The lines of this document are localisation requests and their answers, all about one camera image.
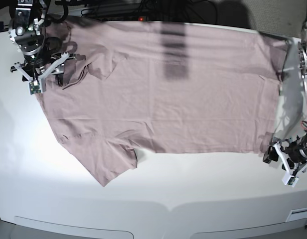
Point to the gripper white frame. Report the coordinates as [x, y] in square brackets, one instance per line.
[293, 154]
[48, 60]

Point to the pale pink T-shirt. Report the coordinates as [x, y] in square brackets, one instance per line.
[165, 87]

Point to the robot arm black silver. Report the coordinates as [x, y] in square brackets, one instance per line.
[302, 51]
[28, 28]

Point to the white label sticker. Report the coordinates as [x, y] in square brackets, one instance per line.
[297, 214]

